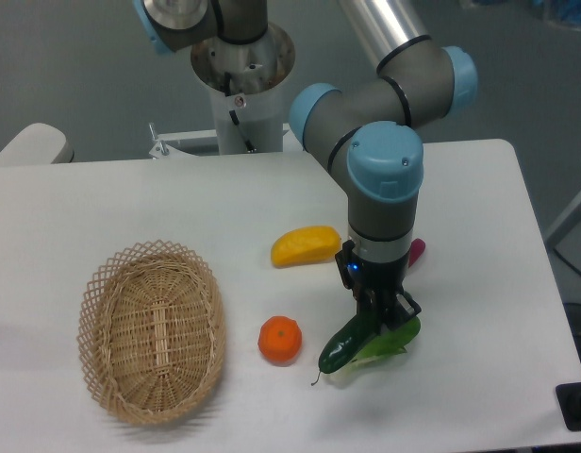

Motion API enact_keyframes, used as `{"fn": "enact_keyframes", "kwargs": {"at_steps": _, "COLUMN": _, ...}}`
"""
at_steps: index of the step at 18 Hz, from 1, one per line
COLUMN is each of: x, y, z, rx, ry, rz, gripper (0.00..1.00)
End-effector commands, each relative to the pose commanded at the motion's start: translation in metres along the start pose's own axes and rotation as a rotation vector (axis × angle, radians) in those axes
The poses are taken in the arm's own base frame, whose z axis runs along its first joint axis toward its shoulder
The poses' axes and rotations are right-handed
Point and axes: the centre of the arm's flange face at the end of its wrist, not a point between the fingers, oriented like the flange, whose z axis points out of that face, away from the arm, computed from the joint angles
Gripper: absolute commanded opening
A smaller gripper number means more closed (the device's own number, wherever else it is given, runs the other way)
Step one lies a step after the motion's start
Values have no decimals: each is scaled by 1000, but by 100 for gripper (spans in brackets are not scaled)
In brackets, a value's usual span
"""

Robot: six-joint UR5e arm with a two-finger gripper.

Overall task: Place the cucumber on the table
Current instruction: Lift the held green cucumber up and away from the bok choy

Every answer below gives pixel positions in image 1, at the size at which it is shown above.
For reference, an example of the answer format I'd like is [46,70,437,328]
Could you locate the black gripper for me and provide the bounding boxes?
[335,240,422,330]

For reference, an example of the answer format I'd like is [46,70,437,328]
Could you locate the dark green toy cucumber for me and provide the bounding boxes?
[311,310,382,386]

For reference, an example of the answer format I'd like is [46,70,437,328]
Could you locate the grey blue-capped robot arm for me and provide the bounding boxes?
[135,1,478,329]

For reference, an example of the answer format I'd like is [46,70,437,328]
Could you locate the pink toy vegetable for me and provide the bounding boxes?
[408,238,426,267]

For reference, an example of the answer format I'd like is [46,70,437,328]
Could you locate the yellow toy bell pepper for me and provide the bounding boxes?
[270,226,341,268]

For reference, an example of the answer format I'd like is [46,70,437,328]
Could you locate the orange toy tangerine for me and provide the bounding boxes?
[257,316,303,364]

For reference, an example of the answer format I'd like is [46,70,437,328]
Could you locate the black device at table edge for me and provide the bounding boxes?
[556,382,581,431]

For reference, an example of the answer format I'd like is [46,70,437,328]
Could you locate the woven wicker basket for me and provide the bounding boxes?
[77,240,226,426]

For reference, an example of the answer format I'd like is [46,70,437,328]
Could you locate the white chair armrest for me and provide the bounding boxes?
[0,123,75,168]

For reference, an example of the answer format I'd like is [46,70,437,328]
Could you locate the white furniture frame right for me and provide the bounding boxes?
[543,190,581,249]

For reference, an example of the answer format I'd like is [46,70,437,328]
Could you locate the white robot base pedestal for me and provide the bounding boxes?
[141,3,295,155]

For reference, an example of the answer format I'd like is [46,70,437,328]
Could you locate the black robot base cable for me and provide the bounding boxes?
[221,70,259,155]

